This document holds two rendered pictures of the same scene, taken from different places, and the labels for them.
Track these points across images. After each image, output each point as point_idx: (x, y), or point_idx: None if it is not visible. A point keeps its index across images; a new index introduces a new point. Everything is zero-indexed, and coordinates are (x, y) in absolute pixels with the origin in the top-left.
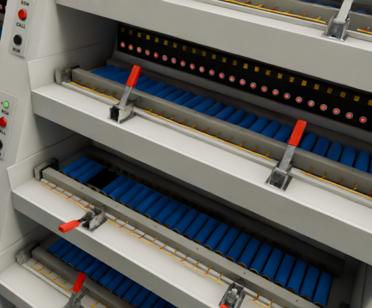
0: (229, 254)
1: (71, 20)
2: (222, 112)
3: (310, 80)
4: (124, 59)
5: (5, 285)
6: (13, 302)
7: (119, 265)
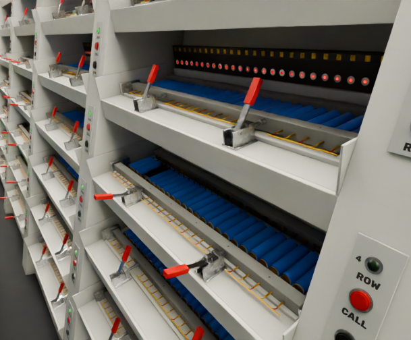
0: (225, 231)
1: (131, 45)
2: (228, 97)
3: (308, 50)
4: (179, 73)
5: (88, 252)
6: (94, 268)
7: (140, 235)
